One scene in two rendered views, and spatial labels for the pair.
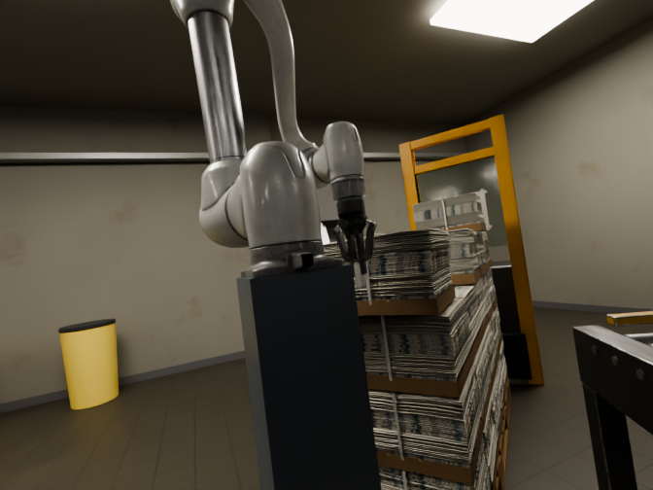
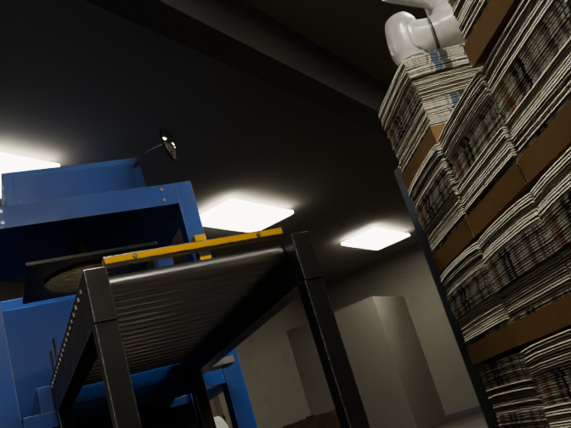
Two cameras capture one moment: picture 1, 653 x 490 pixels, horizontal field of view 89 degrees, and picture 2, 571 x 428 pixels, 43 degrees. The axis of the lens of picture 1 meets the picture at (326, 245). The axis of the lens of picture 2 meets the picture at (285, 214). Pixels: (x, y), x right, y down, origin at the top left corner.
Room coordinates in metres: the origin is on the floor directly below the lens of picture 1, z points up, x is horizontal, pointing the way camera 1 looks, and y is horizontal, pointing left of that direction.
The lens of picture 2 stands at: (2.06, -1.62, 0.32)
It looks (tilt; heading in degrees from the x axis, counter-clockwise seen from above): 17 degrees up; 141
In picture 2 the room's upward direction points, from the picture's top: 17 degrees counter-clockwise
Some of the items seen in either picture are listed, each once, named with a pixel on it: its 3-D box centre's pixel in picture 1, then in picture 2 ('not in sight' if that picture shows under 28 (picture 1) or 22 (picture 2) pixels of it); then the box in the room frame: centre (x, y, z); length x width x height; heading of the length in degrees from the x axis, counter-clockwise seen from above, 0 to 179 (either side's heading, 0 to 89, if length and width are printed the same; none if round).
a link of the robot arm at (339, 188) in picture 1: (348, 191); not in sight; (0.90, -0.08, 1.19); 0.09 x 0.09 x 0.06
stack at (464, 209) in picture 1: (462, 300); not in sight; (2.13, -0.80, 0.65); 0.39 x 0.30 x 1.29; 59
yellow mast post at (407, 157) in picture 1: (422, 258); not in sight; (2.67, -0.74, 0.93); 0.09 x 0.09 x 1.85; 59
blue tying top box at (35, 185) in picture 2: not in sight; (72, 205); (-0.96, -0.40, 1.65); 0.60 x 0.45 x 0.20; 77
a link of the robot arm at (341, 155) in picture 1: (339, 153); (409, 37); (0.91, -0.07, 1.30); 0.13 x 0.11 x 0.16; 41
